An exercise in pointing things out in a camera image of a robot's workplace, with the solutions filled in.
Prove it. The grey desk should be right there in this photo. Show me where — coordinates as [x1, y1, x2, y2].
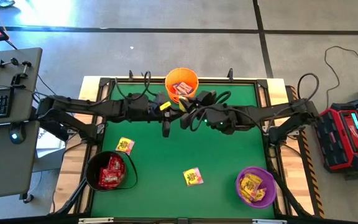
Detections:
[0, 47, 43, 200]

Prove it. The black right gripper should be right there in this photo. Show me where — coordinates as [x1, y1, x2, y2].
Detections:
[180, 96, 241, 135]

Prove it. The black plastic bucket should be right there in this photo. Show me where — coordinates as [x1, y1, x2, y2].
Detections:
[85, 150, 139, 191]

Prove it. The black desk foot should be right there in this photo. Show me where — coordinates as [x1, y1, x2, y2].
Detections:
[19, 192, 34, 205]

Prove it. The orange pumpkin face bucket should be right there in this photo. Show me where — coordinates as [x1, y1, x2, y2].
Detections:
[165, 67, 200, 104]

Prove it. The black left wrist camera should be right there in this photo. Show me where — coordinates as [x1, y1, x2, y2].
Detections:
[152, 91, 167, 104]

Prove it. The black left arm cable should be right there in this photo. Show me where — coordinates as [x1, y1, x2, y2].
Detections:
[114, 70, 152, 101]

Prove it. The yellow black hazard strip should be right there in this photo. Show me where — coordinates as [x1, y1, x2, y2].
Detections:
[286, 85, 325, 218]

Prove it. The black floor cable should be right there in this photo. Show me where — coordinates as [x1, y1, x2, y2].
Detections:
[323, 45, 358, 101]

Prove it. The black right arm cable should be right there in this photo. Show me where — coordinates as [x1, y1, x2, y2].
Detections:
[296, 73, 320, 103]

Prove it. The red black tool box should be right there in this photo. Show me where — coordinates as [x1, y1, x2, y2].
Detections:
[315, 107, 358, 174]

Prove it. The black computer mouse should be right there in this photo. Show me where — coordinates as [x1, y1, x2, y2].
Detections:
[9, 123, 27, 145]

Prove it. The black desk cable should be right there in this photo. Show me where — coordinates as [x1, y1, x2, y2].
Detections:
[37, 74, 57, 96]

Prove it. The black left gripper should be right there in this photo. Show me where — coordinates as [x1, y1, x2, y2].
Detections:
[149, 101, 188, 138]

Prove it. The green table mat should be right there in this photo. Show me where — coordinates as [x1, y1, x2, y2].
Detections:
[91, 81, 275, 218]

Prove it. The purple plastic bucket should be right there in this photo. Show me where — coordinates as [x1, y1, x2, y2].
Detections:
[235, 166, 278, 209]

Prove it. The black table frame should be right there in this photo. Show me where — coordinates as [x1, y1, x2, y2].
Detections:
[73, 77, 291, 224]

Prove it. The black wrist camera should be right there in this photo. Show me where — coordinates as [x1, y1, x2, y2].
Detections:
[152, 91, 167, 104]
[197, 90, 218, 106]

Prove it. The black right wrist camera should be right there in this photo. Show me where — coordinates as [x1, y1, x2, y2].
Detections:
[197, 90, 218, 106]

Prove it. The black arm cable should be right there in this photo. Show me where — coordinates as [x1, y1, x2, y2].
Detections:
[114, 70, 152, 101]
[296, 73, 320, 103]

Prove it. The red Skittles candy pack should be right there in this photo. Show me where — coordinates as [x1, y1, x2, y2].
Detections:
[98, 167, 121, 189]
[109, 154, 127, 175]

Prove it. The metal table bracket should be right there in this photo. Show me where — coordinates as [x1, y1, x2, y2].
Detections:
[78, 217, 114, 224]
[252, 218, 288, 224]

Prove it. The white blue candy bar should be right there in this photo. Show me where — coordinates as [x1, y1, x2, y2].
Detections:
[180, 81, 195, 96]
[172, 82, 185, 96]

